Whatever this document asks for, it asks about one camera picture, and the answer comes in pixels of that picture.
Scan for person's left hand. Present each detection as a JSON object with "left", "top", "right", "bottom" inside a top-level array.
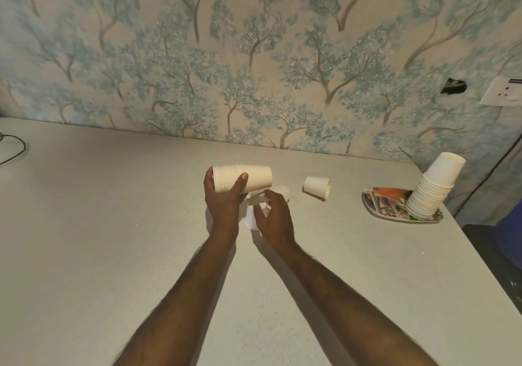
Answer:
[{"left": 203, "top": 166, "right": 249, "bottom": 236}]

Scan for person's right hand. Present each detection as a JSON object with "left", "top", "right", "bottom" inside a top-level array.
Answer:
[{"left": 252, "top": 190, "right": 297, "bottom": 251}]

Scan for white paper cup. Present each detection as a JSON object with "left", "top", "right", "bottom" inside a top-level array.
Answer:
[
  {"left": 302, "top": 176, "right": 332, "bottom": 199},
  {"left": 244, "top": 192, "right": 272, "bottom": 232}
]

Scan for short stack of paper cups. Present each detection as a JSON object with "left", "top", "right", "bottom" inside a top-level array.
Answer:
[{"left": 212, "top": 164, "right": 273, "bottom": 195}]

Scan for person's right forearm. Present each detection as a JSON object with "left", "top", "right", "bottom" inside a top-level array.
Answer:
[{"left": 272, "top": 241, "right": 439, "bottom": 366}]

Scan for person's left forearm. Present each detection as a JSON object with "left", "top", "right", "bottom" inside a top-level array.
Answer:
[{"left": 113, "top": 229, "right": 240, "bottom": 366}]

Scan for printed colourful tray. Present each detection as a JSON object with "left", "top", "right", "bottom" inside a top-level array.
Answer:
[{"left": 361, "top": 187, "right": 444, "bottom": 224}]

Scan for tall stack of paper cups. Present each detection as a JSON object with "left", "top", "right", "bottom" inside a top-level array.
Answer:
[{"left": 405, "top": 152, "right": 467, "bottom": 221}]

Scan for dark low furniture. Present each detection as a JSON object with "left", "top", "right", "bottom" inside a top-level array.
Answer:
[{"left": 462, "top": 223, "right": 522, "bottom": 315}]

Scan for blue plastic container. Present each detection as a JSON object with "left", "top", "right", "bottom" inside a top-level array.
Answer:
[{"left": 495, "top": 199, "right": 522, "bottom": 273}]

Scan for black cable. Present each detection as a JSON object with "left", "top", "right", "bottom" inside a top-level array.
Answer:
[{"left": 0, "top": 132, "right": 27, "bottom": 166}]

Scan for thin dark wall cable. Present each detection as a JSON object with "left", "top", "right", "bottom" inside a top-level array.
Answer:
[{"left": 452, "top": 133, "right": 522, "bottom": 216}]

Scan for white wall socket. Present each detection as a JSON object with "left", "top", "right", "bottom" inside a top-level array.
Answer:
[{"left": 480, "top": 76, "right": 522, "bottom": 107}]

